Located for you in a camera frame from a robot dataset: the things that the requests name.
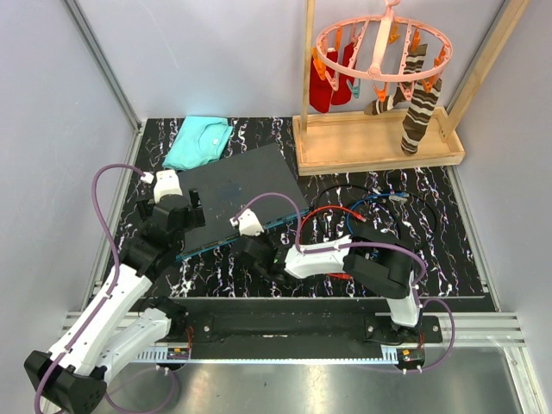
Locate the blue cable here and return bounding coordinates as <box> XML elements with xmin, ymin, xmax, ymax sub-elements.
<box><xmin>344</xmin><ymin>193</ymin><xmax>411</xmax><ymax>238</ymax></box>

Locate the brown striped sock long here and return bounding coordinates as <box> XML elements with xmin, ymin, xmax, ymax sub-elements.
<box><xmin>401</xmin><ymin>78</ymin><xmax>442</xmax><ymax>155</ymax></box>

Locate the dark grey network switch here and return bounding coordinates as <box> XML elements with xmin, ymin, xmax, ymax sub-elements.
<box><xmin>177</xmin><ymin>143</ymin><xmax>309</xmax><ymax>261</ymax></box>

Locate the pink round clip hanger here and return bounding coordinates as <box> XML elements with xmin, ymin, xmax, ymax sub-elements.
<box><xmin>310</xmin><ymin>1</ymin><xmax>453</xmax><ymax>101</ymax></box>

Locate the red cable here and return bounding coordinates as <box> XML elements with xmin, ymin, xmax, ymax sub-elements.
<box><xmin>298</xmin><ymin>206</ymin><xmax>367</xmax><ymax>281</ymax></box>

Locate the red sock right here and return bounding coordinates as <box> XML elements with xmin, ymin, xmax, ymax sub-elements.
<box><xmin>331</xmin><ymin>42</ymin><xmax>354</xmax><ymax>106</ymax></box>

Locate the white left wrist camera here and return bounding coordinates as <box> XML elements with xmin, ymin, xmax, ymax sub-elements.
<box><xmin>141</xmin><ymin>169</ymin><xmax>182</xmax><ymax>204</ymax></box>

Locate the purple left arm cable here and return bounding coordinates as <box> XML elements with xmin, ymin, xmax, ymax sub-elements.
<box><xmin>33</xmin><ymin>163</ymin><xmax>179</xmax><ymax>412</ymax></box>

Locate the red sock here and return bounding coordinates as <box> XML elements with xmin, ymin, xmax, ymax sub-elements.
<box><xmin>309</xmin><ymin>48</ymin><xmax>334</xmax><ymax>113</ymax></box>
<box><xmin>331</xmin><ymin>42</ymin><xmax>354</xmax><ymax>106</ymax></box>

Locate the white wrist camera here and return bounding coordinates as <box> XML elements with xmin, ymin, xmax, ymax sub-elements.
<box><xmin>141</xmin><ymin>169</ymin><xmax>182</xmax><ymax>204</ymax></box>
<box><xmin>229</xmin><ymin>209</ymin><xmax>264</xmax><ymax>236</ymax></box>

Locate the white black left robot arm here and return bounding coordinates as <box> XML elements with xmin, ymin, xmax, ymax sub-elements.
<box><xmin>24</xmin><ymin>189</ymin><xmax>205</xmax><ymax>413</ymax></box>

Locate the wooden rack with tray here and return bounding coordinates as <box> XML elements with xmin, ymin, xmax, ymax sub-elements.
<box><xmin>292</xmin><ymin>1</ymin><xmax>529</xmax><ymax>176</ymax></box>

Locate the red sock left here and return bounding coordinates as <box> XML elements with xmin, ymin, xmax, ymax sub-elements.
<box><xmin>309</xmin><ymin>48</ymin><xmax>334</xmax><ymax>113</ymax></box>

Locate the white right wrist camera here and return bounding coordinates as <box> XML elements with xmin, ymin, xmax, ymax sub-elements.
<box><xmin>229</xmin><ymin>209</ymin><xmax>264</xmax><ymax>236</ymax></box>

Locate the black cable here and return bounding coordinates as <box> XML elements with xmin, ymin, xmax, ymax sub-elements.
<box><xmin>314</xmin><ymin>184</ymin><xmax>441</xmax><ymax>242</ymax></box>

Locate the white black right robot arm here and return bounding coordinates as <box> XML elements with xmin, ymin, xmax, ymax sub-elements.
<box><xmin>231</xmin><ymin>229</ymin><xmax>427</xmax><ymax>342</ymax></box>

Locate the brown striped sock rear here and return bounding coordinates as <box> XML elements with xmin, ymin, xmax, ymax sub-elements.
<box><xmin>364</xmin><ymin>43</ymin><xmax>428</xmax><ymax>116</ymax></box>

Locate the folded teal cloth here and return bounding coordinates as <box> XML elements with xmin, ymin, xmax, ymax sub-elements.
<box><xmin>162</xmin><ymin>116</ymin><xmax>232</xmax><ymax>171</ymax></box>

